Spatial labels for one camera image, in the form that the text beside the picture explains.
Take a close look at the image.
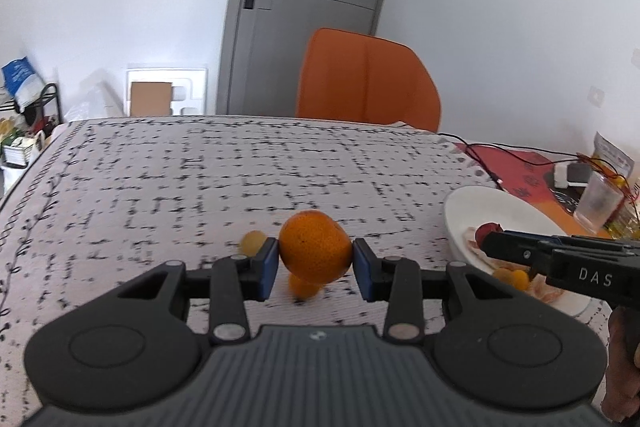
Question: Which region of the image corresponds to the green brown round fruit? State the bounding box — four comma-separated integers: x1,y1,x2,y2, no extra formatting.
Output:
239,230,268,257

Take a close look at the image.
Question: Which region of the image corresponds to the clear plastic cup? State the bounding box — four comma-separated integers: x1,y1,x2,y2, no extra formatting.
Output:
574,172,624,233

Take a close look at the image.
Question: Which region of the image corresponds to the black white patterned tablecloth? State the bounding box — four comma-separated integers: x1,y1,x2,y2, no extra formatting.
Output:
1,117,603,426

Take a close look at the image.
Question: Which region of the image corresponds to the orange chair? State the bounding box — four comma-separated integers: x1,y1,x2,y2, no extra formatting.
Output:
296,28,442,132

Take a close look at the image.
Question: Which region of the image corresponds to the red lychee front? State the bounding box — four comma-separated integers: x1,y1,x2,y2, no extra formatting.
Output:
474,222,502,246

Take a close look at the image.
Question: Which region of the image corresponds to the black cable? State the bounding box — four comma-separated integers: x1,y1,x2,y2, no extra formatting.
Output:
437,132,597,188

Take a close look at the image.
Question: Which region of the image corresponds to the person right hand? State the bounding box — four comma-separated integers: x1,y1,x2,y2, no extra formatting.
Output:
601,307,640,423

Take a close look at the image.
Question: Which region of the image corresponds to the red orange table mat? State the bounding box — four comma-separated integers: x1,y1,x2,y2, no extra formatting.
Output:
457,142,591,235

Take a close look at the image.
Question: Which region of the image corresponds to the black wire rack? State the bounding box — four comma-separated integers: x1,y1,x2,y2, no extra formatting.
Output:
1,83,63,138

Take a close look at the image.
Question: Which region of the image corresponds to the white plate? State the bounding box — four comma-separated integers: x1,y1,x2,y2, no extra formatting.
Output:
444,187,591,317

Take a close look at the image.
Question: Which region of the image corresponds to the grey snack bag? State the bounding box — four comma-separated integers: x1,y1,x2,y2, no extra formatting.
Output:
592,132,634,177

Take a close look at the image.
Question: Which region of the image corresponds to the large orange mandarin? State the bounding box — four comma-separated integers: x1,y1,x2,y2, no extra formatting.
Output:
278,210,352,285

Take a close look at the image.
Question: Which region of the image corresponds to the small orange kumquat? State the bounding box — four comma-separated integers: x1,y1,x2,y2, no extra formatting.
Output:
288,273,323,301
510,269,530,291
492,268,514,285

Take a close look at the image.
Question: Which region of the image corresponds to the peeled pomelo segment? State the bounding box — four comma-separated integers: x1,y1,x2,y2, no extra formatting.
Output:
462,227,494,265
527,275,565,305

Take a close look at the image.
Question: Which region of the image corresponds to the blue white plastic bag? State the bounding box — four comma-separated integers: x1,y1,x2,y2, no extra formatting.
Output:
1,57,46,113

